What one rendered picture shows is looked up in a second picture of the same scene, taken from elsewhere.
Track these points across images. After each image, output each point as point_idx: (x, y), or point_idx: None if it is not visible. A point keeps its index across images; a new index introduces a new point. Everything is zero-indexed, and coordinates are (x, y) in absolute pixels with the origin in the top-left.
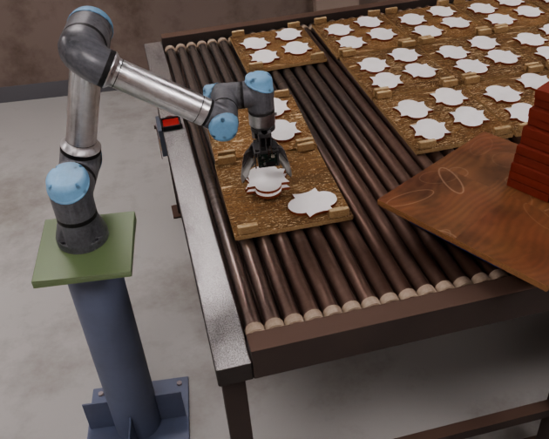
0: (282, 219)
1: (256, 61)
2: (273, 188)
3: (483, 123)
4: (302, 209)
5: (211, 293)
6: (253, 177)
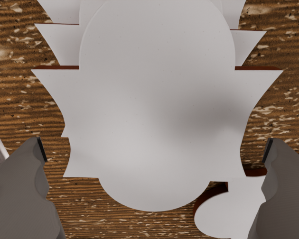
0: (170, 231)
1: None
2: (168, 203)
3: None
4: (227, 229)
5: None
6: (87, 116)
